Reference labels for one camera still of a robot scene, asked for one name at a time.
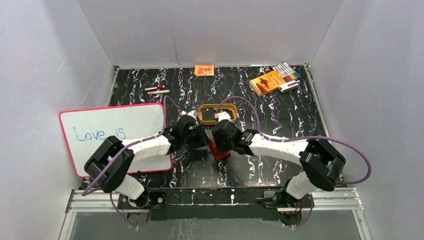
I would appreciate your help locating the red capped white marker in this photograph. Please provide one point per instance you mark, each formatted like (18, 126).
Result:
(155, 88)

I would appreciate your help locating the pack of coloured markers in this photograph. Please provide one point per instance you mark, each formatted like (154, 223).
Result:
(286, 71)

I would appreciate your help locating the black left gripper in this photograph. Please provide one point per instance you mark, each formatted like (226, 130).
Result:
(201, 140)

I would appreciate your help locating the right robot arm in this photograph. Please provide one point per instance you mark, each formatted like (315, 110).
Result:
(321, 162)

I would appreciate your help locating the orange yellow book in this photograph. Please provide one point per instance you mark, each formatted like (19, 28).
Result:
(266, 83)

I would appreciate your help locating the tan oval tray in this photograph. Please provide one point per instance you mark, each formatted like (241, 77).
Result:
(206, 113)

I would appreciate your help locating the pink framed whiteboard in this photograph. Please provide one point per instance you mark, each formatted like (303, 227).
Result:
(85, 129)

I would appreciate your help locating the orange capped white marker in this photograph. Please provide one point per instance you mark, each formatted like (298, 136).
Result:
(158, 92)

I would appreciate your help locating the red leather card holder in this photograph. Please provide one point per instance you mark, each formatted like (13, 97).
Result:
(218, 155)

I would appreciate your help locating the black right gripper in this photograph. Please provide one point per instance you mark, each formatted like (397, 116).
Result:
(219, 147)

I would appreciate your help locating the white stapler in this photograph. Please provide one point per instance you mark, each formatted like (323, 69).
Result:
(288, 86)

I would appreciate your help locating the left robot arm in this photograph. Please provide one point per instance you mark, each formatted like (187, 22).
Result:
(109, 165)

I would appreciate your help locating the small orange spiral notepad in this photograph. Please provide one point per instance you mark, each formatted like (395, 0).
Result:
(204, 70)

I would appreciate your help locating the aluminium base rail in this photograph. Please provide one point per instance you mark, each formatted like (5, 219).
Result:
(220, 203)

